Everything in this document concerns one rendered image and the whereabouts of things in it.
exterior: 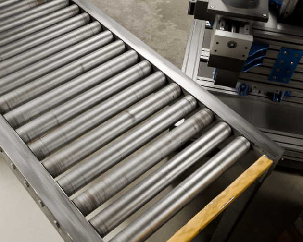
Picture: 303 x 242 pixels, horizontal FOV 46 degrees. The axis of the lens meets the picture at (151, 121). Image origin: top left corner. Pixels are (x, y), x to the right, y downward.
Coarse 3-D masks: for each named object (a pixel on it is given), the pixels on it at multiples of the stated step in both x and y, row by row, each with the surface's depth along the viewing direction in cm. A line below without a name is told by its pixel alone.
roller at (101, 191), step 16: (208, 112) 98; (176, 128) 95; (192, 128) 95; (160, 144) 90; (176, 144) 92; (128, 160) 88; (144, 160) 87; (160, 160) 90; (112, 176) 84; (128, 176) 85; (96, 192) 81; (112, 192) 82; (80, 208) 78; (96, 208) 81
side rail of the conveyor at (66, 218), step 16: (0, 128) 91; (0, 144) 87; (16, 144) 88; (16, 160) 85; (32, 160) 85; (16, 176) 94; (32, 176) 82; (48, 176) 83; (32, 192) 84; (48, 192) 80; (48, 208) 78; (64, 208) 78; (64, 224) 75; (80, 224) 76; (64, 240) 83; (80, 240) 74; (96, 240) 74
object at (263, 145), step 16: (80, 0) 130; (96, 16) 124; (112, 32) 119; (128, 32) 119; (128, 48) 116; (144, 48) 114; (160, 64) 110; (176, 80) 106; (192, 80) 106; (192, 96) 102; (208, 96) 102; (192, 112) 106; (224, 112) 99; (208, 128) 104; (240, 128) 95; (256, 128) 96; (224, 144) 102; (256, 144) 92; (272, 144) 93; (240, 160) 100; (256, 160) 95; (272, 160) 90
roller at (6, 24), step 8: (56, 0) 129; (64, 0) 130; (32, 8) 125; (40, 8) 125; (48, 8) 126; (56, 8) 128; (16, 16) 121; (24, 16) 122; (32, 16) 123; (40, 16) 125; (0, 24) 118; (8, 24) 119; (16, 24) 121; (0, 32) 118
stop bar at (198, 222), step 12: (264, 156) 88; (252, 168) 85; (264, 168) 85; (240, 180) 83; (252, 180) 83; (228, 192) 80; (240, 192) 81; (216, 204) 78; (228, 204) 79; (204, 216) 76; (192, 228) 75; (168, 240) 73; (180, 240) 73
